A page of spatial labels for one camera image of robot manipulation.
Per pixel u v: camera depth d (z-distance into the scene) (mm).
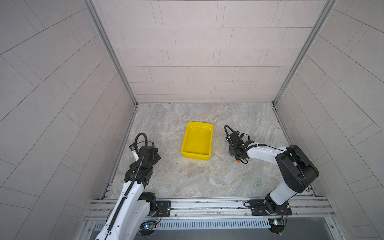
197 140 973
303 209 724
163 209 699
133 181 501
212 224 680
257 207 710
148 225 643
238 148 689
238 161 846
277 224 681
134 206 469
